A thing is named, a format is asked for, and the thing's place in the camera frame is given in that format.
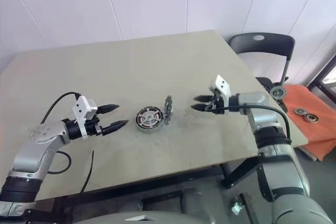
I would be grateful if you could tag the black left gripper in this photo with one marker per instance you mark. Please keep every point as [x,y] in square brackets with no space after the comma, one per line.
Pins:
[93,127]

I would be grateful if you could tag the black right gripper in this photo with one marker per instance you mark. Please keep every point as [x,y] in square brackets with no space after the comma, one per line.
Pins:
[218,103]

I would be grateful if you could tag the round silver motor lid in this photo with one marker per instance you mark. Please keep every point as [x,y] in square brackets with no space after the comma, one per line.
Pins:
[169,108]

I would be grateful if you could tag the round silver motor housing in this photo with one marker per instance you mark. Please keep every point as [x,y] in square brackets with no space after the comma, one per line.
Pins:
[148,130]

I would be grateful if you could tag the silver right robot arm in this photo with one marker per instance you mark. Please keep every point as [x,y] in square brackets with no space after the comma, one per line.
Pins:
[281,161]

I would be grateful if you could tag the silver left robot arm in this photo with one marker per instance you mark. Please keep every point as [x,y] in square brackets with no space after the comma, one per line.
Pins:
[31,155]

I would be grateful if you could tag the large grey bearing wheel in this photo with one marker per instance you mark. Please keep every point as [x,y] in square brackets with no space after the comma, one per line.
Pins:
[278,93]

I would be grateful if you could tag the black table leg brace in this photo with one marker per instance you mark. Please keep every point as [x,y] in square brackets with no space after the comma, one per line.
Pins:
[241,172]

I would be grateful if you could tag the black folding chair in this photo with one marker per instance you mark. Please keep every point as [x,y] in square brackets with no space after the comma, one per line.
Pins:
[265,44]

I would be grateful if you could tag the small silver green floor object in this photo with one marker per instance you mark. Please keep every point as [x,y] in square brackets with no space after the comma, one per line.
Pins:
[237,204]

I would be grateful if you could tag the orange cloth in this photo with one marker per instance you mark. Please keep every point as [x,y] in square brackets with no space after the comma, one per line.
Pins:
[317,137]

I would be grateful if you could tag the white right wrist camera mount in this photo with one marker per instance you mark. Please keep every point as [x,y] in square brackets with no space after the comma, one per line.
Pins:
[221,83]

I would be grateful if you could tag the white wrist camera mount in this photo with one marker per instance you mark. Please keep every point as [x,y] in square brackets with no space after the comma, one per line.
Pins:
[221,83]
[82,111]

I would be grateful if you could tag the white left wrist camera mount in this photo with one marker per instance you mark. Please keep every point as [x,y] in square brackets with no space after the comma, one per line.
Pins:
[82,111]

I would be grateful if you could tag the dark window frame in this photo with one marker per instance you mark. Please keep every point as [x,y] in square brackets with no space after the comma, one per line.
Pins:
[325,74]

